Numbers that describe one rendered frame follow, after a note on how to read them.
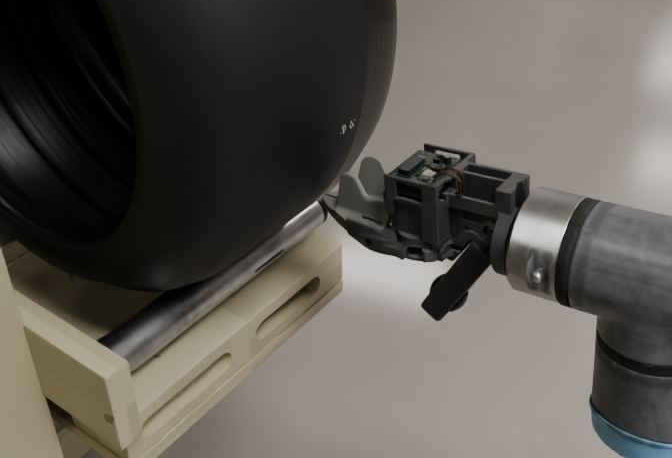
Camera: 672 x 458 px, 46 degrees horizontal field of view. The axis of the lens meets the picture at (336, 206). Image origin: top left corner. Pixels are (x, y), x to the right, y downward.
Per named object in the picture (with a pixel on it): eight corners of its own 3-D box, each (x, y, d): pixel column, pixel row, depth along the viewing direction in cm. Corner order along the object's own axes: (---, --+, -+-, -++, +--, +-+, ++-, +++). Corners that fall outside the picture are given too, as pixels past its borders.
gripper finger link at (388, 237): (365, 202, 76) (443, 223, 71) (366, 217, 77) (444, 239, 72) (336, 224, 73) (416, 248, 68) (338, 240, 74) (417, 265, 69)
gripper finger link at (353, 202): (319, 154, 76) (400, 173, 71) (326, 207, 79) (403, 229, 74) (300, 168, 74) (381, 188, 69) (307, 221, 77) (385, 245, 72)
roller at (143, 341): (79, 376, 77) (110, 400, 75) (73, 345, 74) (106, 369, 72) (300, 213, 100) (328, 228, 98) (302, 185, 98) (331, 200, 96)
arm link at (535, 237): (593, 268, 69) (548, 329, 62) (540, 254, 72) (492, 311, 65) (600, 178, 65) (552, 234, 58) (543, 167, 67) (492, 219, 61)
